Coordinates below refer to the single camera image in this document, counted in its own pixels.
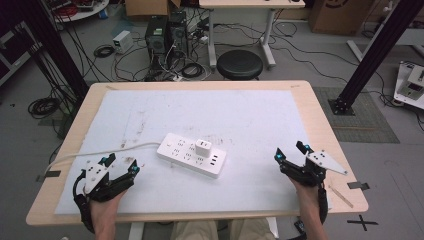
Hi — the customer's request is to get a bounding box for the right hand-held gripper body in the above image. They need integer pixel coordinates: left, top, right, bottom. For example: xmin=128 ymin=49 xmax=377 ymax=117
xmin=279 ymin=150 xmax=349 ymax=188

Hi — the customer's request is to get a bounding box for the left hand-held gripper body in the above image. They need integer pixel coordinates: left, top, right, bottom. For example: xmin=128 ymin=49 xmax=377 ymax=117
xmin=82 ymin=161 xmax=135 ymax=203

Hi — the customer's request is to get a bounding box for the white power strip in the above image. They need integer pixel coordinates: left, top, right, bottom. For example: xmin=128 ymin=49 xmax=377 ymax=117
xmin=156 ymin=132 xmax=228 ymax=180

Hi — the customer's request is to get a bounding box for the white charger adapter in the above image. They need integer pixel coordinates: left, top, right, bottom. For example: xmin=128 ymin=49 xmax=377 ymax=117
xmin=194 ymin=138 xmax=213 ymax=159

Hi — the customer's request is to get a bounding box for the person's right hand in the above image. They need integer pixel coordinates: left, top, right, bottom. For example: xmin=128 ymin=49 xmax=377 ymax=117
xmin=288 ymin=178 xmax=320 ymax=215

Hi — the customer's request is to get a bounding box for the person's left hand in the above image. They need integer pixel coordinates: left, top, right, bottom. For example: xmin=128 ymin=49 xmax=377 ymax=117
xmin=89 ymin=190 xmax=127 ymax=231

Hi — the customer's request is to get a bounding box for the light wooden table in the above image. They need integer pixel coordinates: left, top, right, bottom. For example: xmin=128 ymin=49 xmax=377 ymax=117
xmin=25 ymin=79 xmax=369 ymax=227

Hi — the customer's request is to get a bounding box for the thin wooden stick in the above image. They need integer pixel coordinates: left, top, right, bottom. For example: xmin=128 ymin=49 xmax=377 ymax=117
xmin=329 ymin=185 xmax=355 ymax=209

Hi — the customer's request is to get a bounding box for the black tape strip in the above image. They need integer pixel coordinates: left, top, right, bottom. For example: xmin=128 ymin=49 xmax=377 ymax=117
xmin=35 ymin=170 xmax=62 ymax=183
xmin=347 ymin=181 xmax=371 ymax=192

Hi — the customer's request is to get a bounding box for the grey floor mat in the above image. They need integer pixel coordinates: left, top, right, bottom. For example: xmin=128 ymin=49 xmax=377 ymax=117
xmin=313 ymin=87 xmax=401 ymax=145

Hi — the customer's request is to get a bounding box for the black tape cross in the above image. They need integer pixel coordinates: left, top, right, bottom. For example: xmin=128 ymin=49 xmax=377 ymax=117
xmin=346 ymin=214 xmax=379 ymax=232

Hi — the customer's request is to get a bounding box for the person's right leg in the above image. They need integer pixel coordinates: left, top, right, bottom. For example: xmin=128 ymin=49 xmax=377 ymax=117
xmin=228 ymin=218 xmax=277 ymax=240

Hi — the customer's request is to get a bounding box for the person's leg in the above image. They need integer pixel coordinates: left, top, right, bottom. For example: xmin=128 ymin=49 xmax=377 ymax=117
xmin=228 ymin=218 xmax=277 ymax=240
xmin=173 ymin=220 xmax=219 ymax=240

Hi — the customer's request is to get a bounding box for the white foam mat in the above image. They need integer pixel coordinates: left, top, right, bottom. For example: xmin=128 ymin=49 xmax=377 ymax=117
xmin=54 ymin=89 xmax=332 ymax=216

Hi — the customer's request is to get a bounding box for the person's left leg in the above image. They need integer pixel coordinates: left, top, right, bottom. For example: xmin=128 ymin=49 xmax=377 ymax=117
xmin=173 ymin=220 xmax=219 ymax=240

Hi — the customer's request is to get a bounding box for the black round stool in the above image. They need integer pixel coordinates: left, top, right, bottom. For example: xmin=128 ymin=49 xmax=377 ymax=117
xmin=216 ymin=49 xmax=264 ymax=82

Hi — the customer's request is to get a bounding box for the black metal stand with base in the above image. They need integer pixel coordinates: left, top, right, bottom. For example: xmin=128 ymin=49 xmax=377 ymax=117
xmin=328 ymin=0 xmax=424 ymax=117

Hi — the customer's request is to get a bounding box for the white power supply box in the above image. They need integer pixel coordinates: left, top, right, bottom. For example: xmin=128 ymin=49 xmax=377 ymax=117
xmin=112 ymin=29 xmax=135 ymax=55

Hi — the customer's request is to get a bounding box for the white equipment board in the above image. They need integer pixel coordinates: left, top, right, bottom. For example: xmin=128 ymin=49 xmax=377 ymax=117
xmin=393 ymin=60 xmax=424 ymax=111

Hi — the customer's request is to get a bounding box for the black computer tower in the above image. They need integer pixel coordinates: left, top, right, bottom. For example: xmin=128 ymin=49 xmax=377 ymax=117
xmin=167 ymin=10 xmax=190 ymax=58
xmin=144 ymin=15 xmax=170 ymax=58

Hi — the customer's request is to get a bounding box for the large cardboard box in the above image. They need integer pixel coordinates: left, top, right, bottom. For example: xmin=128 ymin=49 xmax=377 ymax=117
xmin=308 ymin=0 xmax=376 ymax=37

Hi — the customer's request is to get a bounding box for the round white table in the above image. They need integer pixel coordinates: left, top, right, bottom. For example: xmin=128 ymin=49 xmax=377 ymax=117
xmin=43 ymin=0 xmax=110 ymax=24

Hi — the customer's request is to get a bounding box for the white desk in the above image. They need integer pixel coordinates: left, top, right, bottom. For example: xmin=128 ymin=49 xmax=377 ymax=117
xmin=198 ymin=0 xmax=306 ymax=70

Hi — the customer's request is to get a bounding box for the small cardboard box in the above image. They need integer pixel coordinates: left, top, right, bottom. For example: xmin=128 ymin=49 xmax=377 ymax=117
xmin=124 ymin=0 xmax=181 ymax=18

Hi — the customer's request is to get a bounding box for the white power strip cable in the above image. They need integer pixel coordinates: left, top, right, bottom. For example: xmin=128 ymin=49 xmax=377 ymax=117
xmin=44 ymin=142 xmax=162 ymax=175

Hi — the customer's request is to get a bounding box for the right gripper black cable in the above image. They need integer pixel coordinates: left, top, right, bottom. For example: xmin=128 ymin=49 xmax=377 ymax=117
xmin=289 ymin=186 xmax=330 ymax=240

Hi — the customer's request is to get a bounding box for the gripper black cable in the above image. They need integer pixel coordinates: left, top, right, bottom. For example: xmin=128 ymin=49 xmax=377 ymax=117
xmin=289 ymin=186 xmax=330 ymax=240
xmin=72 ymin=169 xmax=97 ymax=234

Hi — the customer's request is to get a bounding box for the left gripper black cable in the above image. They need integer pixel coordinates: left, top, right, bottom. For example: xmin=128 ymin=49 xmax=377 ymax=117
xmin=72 ymin=169 xmax=97 ymax=234

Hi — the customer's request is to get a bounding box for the large coiled black cable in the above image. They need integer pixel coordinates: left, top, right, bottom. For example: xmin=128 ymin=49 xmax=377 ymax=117
xmin=27 ymin=97 xmax=61 ymax=120

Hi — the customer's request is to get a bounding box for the small coiled black cable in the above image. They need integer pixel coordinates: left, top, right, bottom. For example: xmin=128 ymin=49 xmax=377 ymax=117
xmin=93 ymin=44 xmax=116 ymax=59

